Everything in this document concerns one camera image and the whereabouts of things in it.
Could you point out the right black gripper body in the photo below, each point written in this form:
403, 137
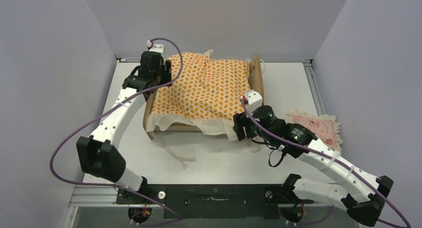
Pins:
252, 129

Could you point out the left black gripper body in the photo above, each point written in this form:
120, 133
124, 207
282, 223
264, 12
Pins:
162, 76

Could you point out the orange patterned pet mattress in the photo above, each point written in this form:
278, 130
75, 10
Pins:
201, 91

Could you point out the wooden pet bed frame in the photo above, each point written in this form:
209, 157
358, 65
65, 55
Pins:
257, 74

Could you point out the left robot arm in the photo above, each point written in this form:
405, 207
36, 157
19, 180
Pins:
98, 153

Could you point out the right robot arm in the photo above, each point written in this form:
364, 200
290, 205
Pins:
359, 193

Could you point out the pink frilled small pillow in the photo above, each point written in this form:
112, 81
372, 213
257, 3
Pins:
323, 126

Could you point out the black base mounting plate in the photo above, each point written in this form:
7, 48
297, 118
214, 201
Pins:
232, 201

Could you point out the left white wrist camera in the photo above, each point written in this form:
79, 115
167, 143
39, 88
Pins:
155, 47

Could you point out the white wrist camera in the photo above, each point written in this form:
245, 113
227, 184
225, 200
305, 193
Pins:
253, 100
155, 47

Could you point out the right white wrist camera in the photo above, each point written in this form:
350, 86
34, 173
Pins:
253, 100

